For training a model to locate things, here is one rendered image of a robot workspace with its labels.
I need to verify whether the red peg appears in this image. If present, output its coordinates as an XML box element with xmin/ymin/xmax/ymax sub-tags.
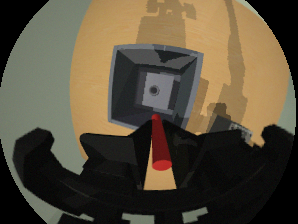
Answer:
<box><xmin>152</xmin><ymin>115</ymin><xmax>172</xmax><ymax>171</ymax></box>

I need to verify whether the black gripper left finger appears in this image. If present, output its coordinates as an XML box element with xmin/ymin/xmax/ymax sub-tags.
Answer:
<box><xmin>80</xmin><ymin>120</ymin><xmax>153</xmax><ymax>190</ymax></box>

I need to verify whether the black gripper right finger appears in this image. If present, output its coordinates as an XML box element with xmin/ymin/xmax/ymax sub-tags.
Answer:
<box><xmin>161</xmin><ymin>120</ymin><xmax>242</xmax><ymax>188</ymax></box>

